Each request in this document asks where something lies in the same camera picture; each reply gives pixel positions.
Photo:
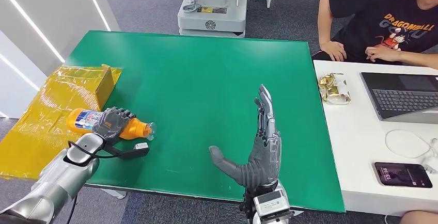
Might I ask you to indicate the person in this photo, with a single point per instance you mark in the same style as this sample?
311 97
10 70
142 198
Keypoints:
373 10

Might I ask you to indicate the person's right forearm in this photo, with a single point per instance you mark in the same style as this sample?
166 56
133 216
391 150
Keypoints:
324 27

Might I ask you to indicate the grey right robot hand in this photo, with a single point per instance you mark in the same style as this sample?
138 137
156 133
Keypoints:
263 161

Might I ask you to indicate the person's left forearm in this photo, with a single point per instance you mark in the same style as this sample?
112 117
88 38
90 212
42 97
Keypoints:
419 59

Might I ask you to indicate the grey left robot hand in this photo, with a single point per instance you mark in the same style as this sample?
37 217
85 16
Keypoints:
111 123

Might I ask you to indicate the grey open laptop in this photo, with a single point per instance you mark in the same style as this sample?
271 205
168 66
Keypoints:
400 96

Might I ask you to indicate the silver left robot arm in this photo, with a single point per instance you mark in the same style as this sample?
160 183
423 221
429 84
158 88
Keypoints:
54 181

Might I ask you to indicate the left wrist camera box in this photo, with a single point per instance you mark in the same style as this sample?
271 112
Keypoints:
135 150

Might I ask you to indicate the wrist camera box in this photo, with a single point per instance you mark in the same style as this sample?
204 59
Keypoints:
135 150
272 202

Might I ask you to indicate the yellow taped cardboard box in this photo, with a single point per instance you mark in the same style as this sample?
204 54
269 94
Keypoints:
51 96

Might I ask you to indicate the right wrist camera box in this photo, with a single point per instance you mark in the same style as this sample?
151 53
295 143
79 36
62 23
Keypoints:
272 202

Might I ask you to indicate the orange detergent bottle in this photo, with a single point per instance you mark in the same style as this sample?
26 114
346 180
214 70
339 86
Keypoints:
77 120

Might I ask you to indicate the black smartphone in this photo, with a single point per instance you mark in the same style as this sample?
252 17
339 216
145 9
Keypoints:
402 175

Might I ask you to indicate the grey robot stand with column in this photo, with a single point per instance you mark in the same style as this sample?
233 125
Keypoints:
212 14

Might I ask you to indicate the person's left hand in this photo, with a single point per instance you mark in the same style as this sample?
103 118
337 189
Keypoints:
381 54

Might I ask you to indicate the person's right hand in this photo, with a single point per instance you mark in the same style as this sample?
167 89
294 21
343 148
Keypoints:
333 50

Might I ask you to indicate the crumpled gold foil wrapper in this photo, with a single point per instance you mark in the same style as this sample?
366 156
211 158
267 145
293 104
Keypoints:
333 89

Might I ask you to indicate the grey table foot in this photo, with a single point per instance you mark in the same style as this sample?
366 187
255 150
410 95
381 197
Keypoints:
114 194

